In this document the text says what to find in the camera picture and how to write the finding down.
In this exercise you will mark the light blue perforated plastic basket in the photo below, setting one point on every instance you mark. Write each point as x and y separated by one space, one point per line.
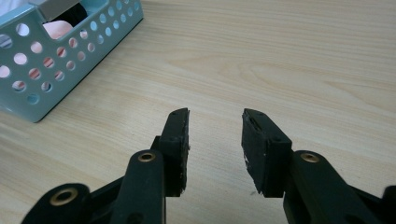
59 65

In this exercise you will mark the black item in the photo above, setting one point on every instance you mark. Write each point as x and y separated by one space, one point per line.
74 15

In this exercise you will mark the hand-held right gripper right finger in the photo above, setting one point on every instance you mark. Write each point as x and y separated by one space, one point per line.
261 152

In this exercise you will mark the pink item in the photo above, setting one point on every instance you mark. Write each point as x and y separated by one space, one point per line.
57 28

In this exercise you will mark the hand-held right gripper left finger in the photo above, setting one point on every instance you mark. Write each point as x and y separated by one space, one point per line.
175 149

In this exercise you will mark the grey box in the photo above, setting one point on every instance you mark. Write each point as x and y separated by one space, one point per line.
54 7

